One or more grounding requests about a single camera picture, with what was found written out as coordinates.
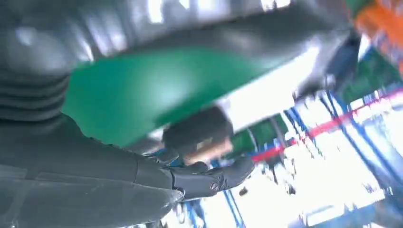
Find green crate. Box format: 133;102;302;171
232;114;288;158

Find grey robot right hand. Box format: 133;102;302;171
0;0;363;228

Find white table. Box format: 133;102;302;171
217;47;320;133

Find green mat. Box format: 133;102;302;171
62;46;316;149

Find blue rack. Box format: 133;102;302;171
182;85;403;228

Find red bar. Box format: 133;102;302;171
251;88;403;163

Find orange drink bottle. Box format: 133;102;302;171
352;0;403;76

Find person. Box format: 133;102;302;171
162;106;235;166

